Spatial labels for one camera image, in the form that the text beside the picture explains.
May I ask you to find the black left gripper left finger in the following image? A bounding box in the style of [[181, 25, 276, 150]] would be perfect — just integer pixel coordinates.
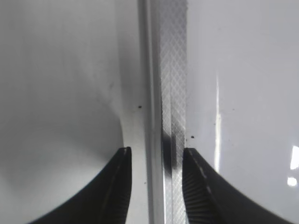
[[33, 147, 132, 224]]

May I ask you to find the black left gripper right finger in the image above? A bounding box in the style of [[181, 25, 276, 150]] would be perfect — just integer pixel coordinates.
[[182, 148, 296, 224]]

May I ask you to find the white framed whiteboard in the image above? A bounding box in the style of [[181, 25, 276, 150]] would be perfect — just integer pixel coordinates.
[[139, 0, 299, 224]]

